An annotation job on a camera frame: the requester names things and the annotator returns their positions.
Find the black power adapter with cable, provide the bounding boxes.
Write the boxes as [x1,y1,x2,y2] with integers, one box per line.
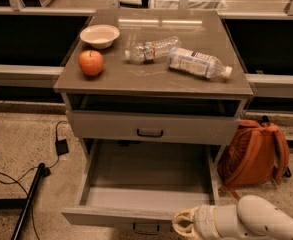
[0,120,70,240]

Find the orange backpack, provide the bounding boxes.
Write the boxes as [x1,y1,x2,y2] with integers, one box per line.
[217,116,292,200]

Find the black metal stand leg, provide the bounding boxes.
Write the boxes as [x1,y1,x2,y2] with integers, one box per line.
[0,163,49,240]

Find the white bowl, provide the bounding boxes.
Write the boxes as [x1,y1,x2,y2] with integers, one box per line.
[80,24,120,49]

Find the red apple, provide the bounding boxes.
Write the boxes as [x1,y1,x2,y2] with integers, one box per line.
[78,50,104,76]

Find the grey drawer cabinet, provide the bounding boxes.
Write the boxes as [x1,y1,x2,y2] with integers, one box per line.
[53,8,255,158]

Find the white labelled plastic bottle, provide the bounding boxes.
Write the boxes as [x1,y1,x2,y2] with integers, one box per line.
[168,47,232,79]

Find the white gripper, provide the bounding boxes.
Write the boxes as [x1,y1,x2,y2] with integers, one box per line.
[172,205,218,240]

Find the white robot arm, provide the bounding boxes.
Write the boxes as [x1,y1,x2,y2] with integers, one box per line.
[172,195,293,240]

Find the grey drawer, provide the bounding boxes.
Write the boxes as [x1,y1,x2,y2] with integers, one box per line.
[62,140,218,235]
[66,110,239,145]

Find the clear crushed water bottle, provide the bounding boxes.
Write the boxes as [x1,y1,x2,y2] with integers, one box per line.
[124,36,181,63]

